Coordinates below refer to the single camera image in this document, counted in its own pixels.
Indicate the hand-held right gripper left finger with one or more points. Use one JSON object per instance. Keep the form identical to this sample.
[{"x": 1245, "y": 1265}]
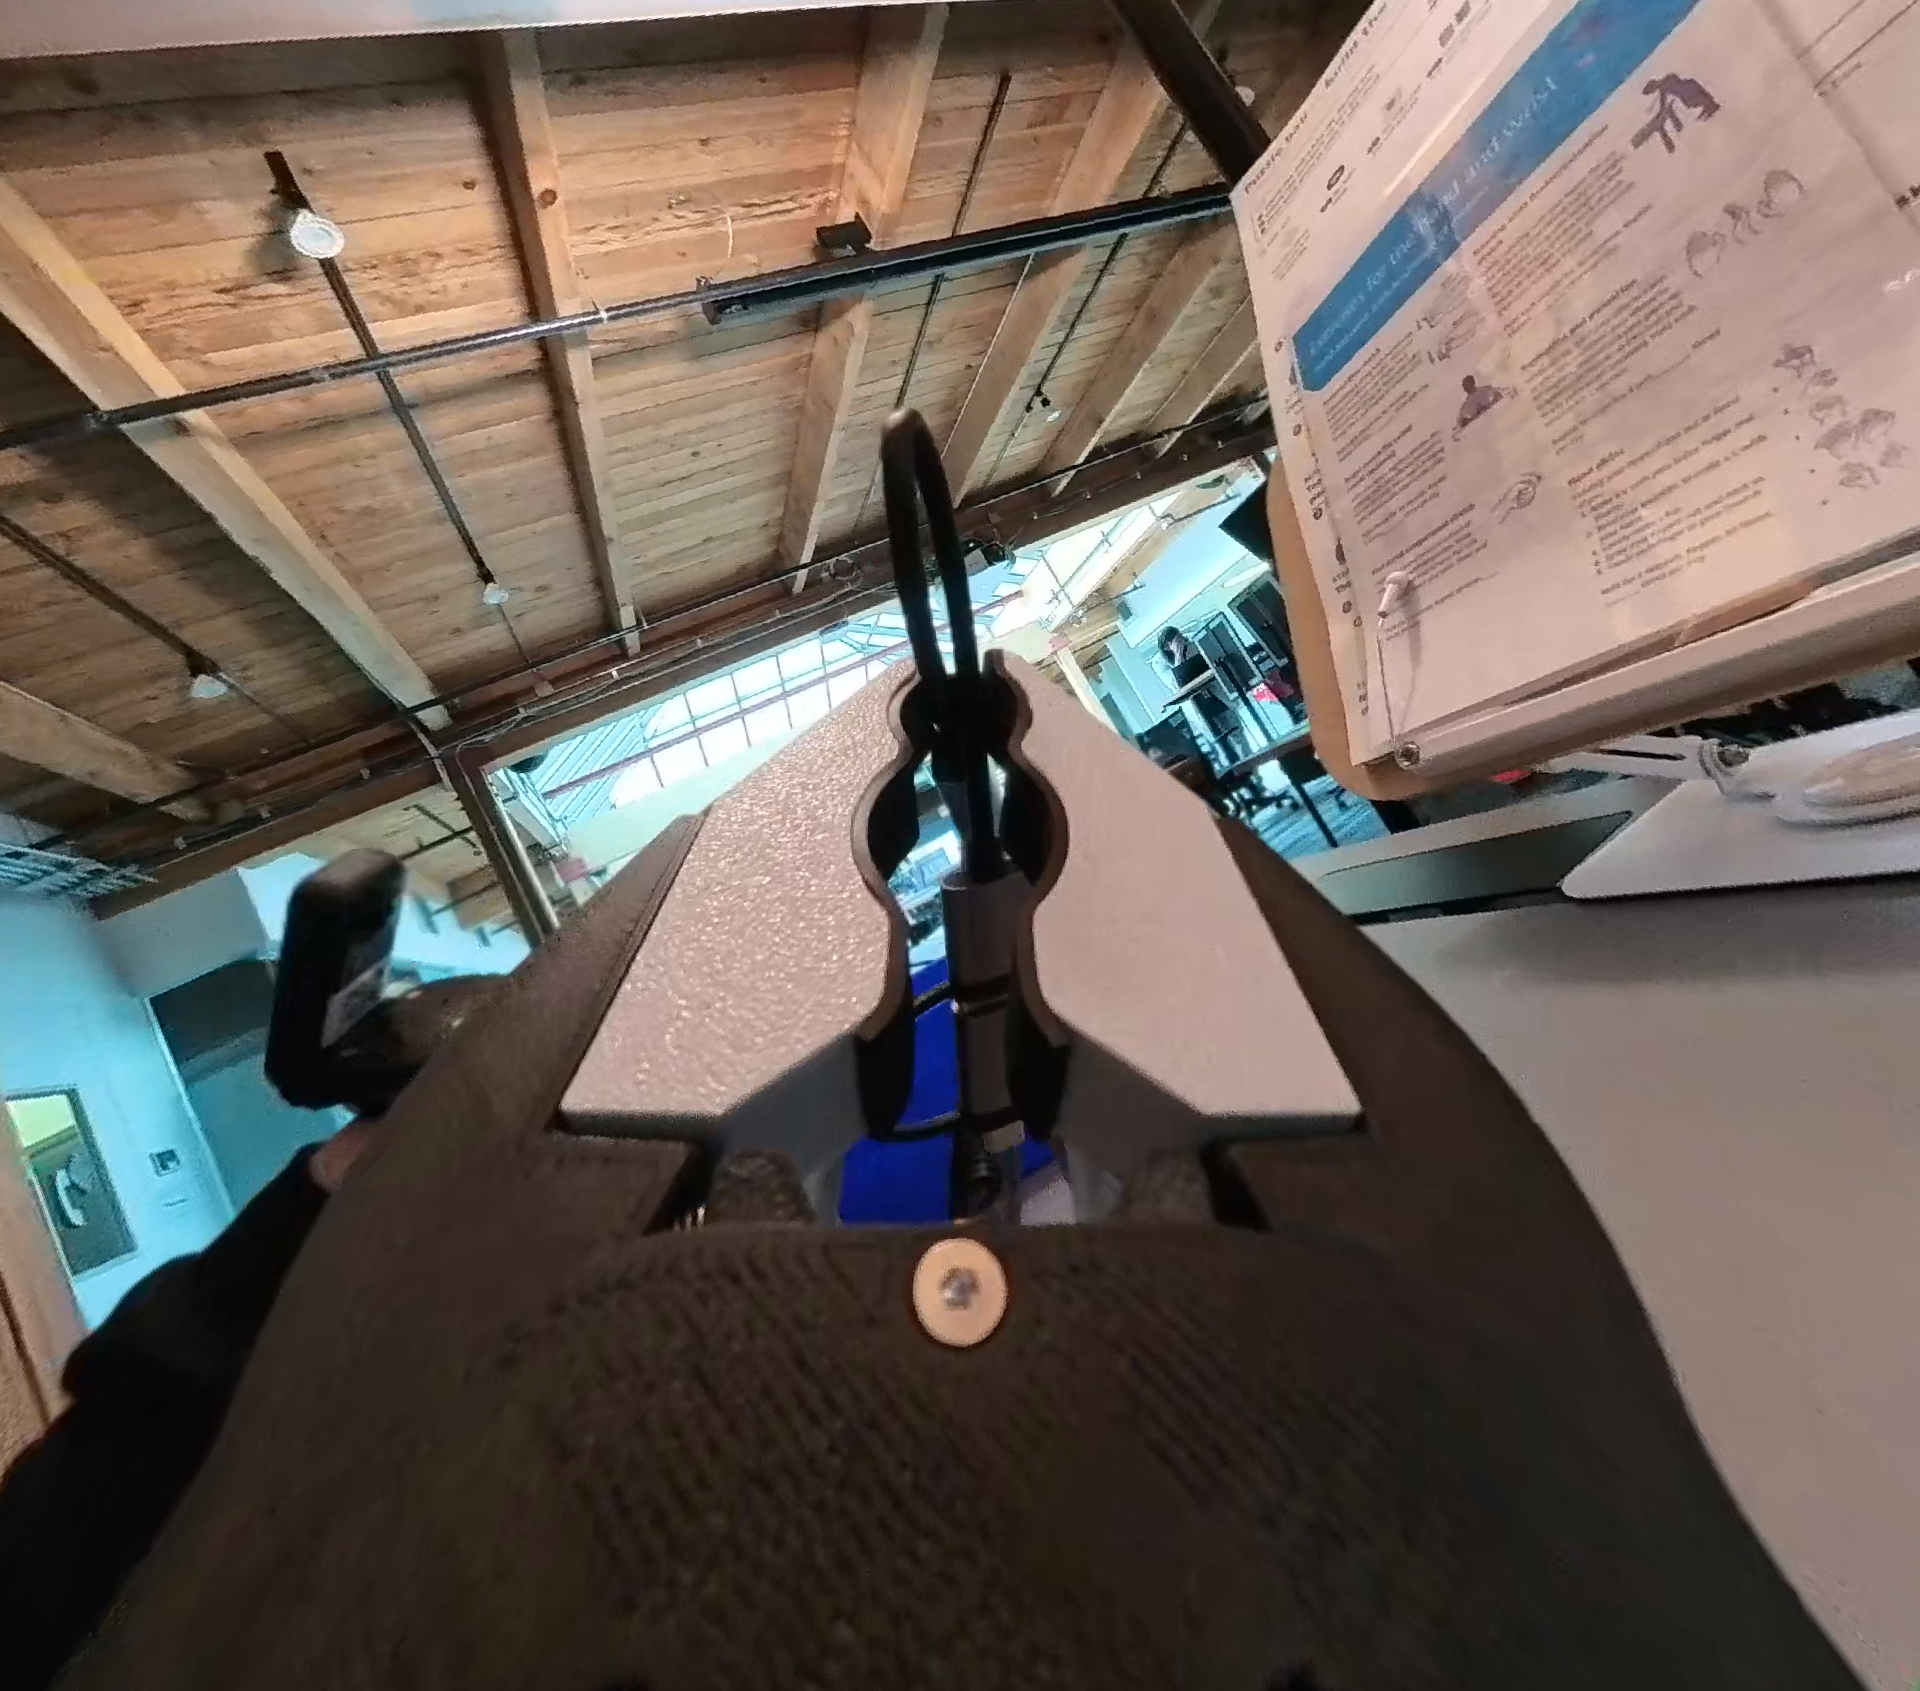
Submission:
[{"x": 734, "y": 959}]

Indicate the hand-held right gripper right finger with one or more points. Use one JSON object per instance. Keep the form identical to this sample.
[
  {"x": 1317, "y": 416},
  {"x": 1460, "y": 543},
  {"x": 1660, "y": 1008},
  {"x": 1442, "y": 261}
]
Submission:
[{"x": 1187, "y": 959}]

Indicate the blue bin with white label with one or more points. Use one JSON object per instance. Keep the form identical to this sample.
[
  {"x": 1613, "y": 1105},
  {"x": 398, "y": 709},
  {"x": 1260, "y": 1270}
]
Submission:
[{"x": 887, "y": 1178}]

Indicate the person's left forearm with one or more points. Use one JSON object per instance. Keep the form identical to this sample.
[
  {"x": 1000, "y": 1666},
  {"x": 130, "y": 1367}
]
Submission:
[{"x": 135, "y": 1392}]

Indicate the person's left hand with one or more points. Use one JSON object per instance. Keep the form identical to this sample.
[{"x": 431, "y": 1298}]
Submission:
[{"x": 339, "y": 1155}]

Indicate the wooden document stand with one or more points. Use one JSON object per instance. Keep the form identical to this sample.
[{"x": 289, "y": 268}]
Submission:
[{"x": 1321, "y": 675}]

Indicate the printed instruction sheet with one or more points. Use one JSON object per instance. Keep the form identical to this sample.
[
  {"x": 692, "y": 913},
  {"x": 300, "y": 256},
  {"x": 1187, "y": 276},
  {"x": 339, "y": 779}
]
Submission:
[{"x": 1573, "y": 295}]

